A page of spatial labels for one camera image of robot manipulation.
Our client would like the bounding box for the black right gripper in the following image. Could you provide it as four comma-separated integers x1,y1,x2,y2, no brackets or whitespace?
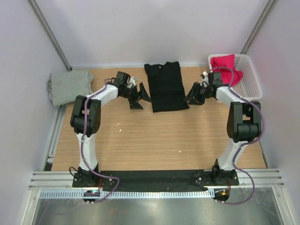
183,82,212,106

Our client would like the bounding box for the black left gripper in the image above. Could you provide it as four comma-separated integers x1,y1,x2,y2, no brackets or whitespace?
120,83,152,110

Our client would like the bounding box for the black t shirt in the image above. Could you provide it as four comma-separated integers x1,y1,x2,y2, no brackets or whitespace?
144,61,189,113

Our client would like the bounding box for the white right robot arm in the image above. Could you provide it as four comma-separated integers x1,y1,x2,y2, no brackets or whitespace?
186,71,263,186

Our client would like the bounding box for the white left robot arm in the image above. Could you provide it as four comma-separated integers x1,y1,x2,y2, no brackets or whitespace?
70,71,152,188

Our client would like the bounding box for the pink t shirt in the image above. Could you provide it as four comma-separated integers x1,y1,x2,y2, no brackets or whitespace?
209,54,243,86

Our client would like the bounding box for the white plastic laundry basket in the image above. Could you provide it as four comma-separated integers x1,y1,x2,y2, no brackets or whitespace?
208,53,263,101

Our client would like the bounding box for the grey folded t shirt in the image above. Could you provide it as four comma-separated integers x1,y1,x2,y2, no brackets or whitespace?
47,70,94,107

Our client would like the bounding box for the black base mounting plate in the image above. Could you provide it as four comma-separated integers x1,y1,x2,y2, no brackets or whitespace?
72,170,239,192

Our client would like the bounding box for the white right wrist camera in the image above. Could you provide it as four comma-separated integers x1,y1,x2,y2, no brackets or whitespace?
201,71,209,87

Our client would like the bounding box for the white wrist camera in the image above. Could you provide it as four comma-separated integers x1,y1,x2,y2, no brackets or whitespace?
201,71,209,87
127,76,138,88

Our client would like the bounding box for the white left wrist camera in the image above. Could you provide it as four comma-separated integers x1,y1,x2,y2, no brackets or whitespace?
127,76,138,88

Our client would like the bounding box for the white slotted cable duct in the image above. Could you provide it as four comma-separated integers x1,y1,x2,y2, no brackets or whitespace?
39,189,215,200

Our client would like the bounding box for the aluminium frame rail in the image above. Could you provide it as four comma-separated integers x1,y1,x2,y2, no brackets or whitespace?
29,169,284,192

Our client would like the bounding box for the right aluminium corner post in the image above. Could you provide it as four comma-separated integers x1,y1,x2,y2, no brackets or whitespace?
240,0,278,54

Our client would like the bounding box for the aluminium corner post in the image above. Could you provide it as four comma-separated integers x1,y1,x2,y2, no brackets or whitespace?
240,0,278,54
27,0,72,71

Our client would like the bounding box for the left aluminium corner post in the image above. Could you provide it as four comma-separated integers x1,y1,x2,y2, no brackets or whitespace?
27,0,72,71

